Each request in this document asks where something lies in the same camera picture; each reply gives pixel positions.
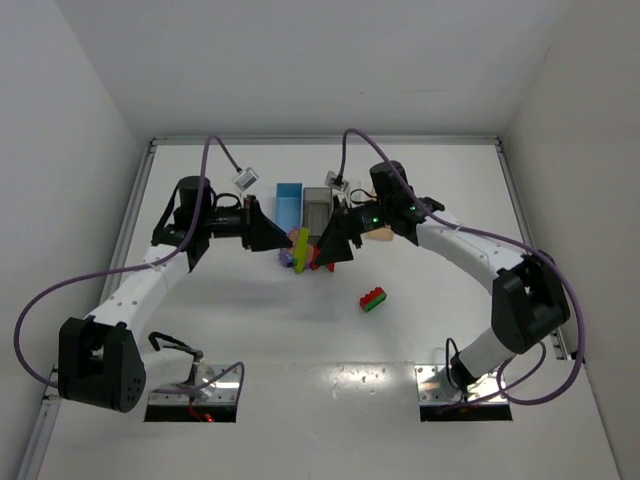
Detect lime green lego brick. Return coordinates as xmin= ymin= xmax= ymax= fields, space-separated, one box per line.
xmin=293 ymin=227 xmax=313 ymax=274

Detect red and green lego block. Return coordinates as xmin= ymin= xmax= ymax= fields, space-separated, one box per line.
xmin=359 ymin=287 xmax=387 ymax=313

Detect purple lego brick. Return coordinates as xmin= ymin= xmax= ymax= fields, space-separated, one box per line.
xmin=288 ymin=227 xmax=308 ymax=249

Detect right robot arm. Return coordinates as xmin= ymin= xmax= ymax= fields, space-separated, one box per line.
xmin=312 ymin=160 xmax=569 ymax=392

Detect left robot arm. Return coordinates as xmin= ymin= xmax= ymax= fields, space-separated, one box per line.
xmin=57 ymin=176 xmax=292 ymax=413

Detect amber container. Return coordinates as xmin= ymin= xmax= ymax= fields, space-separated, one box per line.
xmin=363 ymin=226 xmax=395 ymax=242

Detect blue container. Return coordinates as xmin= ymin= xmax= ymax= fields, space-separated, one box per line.
xmin=275 ymin=183 xmax=303 ymax=233

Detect dark grey container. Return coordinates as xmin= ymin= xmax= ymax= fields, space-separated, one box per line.
xmin=302 ymin=187 xmax=332 ymax=241

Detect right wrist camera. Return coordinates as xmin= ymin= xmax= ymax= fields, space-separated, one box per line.
xmin=325 ymin=171 xmax=349 ymax=193

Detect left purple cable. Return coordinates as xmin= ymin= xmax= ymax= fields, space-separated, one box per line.
xmin=12 ymin=133 xmax=251 ymax=396

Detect purple cable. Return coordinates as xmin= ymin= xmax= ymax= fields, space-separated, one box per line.
xmin=12 ymin=133 xmax=251 ymax=396
xmin=339 ymin=128 xmax=587 ymax=414

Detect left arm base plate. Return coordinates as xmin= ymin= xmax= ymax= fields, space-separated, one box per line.
xmin=147 ymin=362 xmax=245 ymax=407

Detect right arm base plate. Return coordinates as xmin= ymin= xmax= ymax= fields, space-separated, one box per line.
xmin=414 ymin=364 xmax=509 ymax=407

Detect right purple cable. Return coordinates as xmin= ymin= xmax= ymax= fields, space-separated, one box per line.
xmin=339 ymin=128 xmax=587 ymax=414

